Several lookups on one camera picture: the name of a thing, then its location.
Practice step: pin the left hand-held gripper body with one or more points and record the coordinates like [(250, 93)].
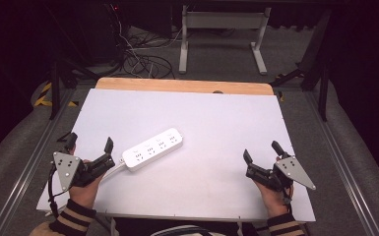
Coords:
[(67, 168)]

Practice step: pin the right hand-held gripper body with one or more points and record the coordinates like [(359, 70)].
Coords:
[(292, 172)]

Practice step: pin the white power strip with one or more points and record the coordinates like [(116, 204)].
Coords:
[(152, 149)]

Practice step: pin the person's left hand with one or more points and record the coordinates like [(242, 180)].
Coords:
[(86, 193)]

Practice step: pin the person's right hand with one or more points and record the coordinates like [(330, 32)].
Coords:
[(274, 200)]

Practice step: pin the yellow black hazard tape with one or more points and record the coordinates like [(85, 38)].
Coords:
[(46, 95)]

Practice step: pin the black tripod stand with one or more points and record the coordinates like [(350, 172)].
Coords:
[(55, 88)]

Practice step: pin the white board mat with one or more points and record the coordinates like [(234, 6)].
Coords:
[(193, 124)]

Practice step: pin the black metal stand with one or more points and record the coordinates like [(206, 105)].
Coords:
[(316, 62)]

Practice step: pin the person's dark clothing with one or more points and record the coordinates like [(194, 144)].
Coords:
[(177, 229)]

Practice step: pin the black computer case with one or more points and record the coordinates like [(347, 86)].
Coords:
[(110, 32)]

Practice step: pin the aluminium floor rail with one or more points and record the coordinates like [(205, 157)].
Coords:
[(344, 170), (29, 173)]

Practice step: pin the white metal desk frame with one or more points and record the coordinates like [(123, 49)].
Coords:
[(223, 20)]

